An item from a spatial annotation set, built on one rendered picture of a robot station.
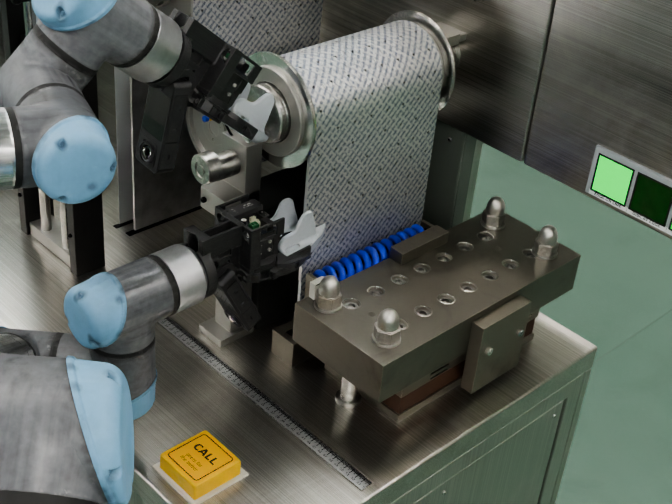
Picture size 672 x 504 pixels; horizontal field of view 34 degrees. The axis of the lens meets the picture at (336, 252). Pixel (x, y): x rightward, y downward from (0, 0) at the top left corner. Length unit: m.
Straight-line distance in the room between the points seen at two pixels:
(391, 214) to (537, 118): 0.24
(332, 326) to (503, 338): 0.24
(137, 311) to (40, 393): 0.36
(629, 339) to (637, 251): 0.49
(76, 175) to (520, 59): 0.71
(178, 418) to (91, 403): 0.55
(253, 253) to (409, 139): 0.30
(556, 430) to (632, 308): 1.70
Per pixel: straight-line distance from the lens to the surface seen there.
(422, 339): 1.36
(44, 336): 1.32
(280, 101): 1.33
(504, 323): 1.45
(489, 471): 1.57
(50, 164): 0.99
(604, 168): 1.46
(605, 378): 3.06
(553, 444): 1.71
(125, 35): 1.13
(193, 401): 1.44
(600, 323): 3.26
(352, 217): 1.46
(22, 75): 1.11
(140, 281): 1.23
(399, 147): 1.47
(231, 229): 1.29
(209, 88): 1.23
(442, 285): 1.46
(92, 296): 1.21
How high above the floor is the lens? 1.86
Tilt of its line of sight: 34 degrees down
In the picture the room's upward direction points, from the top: 5 degrees clockwise
